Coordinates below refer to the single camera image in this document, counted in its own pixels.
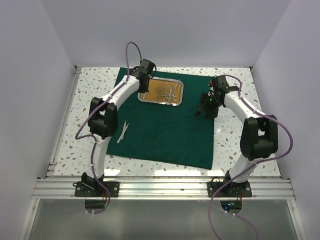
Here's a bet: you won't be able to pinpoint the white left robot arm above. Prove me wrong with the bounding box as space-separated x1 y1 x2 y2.
78 59 157 197

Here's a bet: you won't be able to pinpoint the steel hemostat clamp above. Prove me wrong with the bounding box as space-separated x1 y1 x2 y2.
167 81 179 103

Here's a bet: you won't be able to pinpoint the steel forceps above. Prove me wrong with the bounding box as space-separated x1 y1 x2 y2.
155 83 167 99

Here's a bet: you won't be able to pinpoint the dark green surgical cloth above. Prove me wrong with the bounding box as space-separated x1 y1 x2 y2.
106 72 214 170

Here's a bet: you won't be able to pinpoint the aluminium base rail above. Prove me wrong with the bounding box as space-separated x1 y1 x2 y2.
31 176 295 200

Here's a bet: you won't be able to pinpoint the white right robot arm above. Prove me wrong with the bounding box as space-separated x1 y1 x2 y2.
195 74 278 197

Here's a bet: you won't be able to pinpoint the steel surgical scissors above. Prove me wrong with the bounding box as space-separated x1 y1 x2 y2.
157 82 168 103

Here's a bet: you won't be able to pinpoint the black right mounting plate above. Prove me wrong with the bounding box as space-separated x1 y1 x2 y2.
206 181 253 198

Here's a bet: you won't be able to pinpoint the steel instrument tray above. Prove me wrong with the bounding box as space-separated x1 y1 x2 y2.
137 77 185 107

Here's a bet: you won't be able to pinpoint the yellow tray liner mat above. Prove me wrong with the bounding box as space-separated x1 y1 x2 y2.
141 80 182 103

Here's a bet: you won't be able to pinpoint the black mounting plate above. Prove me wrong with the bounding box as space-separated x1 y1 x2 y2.
206 181 253 198
72 181 120 198

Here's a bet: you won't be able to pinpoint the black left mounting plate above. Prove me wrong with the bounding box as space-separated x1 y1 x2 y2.
72 181 120 198

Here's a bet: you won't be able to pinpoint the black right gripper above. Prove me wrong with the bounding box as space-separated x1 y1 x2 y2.
195 92 223 120

